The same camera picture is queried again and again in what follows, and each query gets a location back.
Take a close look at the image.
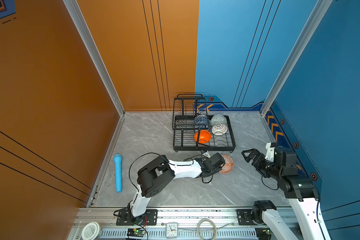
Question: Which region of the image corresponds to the left green circuit board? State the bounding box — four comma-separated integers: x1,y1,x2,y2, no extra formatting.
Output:
126,228,148,240

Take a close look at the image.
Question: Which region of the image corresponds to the coiled white cable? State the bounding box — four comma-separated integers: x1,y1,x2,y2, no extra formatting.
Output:
197,218,218,240

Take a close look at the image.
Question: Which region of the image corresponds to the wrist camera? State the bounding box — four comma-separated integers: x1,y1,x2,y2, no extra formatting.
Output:
201,150,211,158
265,143,278,162

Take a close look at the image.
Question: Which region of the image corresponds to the white lattice bowl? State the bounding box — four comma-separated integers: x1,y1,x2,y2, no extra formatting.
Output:
212,123,229,136

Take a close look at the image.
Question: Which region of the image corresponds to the small white clock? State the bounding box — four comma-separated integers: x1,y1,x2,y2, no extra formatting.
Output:
166,223,179,239

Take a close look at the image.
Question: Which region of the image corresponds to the white round lid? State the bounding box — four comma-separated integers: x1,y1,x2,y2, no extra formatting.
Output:
81,222,103,240

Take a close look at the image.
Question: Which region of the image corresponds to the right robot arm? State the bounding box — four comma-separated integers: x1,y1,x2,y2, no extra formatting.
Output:
242,143,331,240

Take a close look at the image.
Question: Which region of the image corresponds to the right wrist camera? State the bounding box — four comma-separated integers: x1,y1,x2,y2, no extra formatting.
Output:
265,143,278,162

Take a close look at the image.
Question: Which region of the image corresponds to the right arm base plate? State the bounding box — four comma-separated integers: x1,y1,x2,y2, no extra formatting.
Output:
236,209,257,226

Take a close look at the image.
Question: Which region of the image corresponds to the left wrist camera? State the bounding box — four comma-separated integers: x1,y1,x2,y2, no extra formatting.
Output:
201,150,211,158

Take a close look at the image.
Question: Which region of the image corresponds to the right circuit board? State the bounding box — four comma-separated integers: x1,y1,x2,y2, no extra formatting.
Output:
262,229,273,236

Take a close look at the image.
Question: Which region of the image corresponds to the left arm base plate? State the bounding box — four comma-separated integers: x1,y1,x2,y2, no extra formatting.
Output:
113,208,158,227

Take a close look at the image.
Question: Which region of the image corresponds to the light blue cylinder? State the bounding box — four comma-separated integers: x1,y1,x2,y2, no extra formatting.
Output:
114,154,122,193

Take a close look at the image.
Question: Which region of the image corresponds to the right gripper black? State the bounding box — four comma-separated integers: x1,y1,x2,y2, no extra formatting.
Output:
240,148,282,180

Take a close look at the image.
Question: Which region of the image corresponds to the black wire dish rack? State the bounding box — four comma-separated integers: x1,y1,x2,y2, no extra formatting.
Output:
172,94,236,153

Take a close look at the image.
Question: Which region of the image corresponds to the orange plastic bowl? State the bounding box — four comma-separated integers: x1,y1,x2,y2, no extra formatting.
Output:
194,130,212,144

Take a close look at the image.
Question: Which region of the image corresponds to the blue geometric pattern bowl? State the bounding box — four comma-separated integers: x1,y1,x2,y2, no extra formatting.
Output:
194,115,209,130

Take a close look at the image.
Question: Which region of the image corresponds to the red patterned bowl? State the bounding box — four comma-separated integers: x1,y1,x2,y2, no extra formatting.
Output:
220,155,235,174

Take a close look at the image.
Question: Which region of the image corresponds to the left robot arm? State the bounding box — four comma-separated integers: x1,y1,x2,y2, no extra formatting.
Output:
127,152,226,224

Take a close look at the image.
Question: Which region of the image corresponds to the green patterned bowl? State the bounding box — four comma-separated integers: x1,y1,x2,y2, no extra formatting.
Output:
210,115,228,126

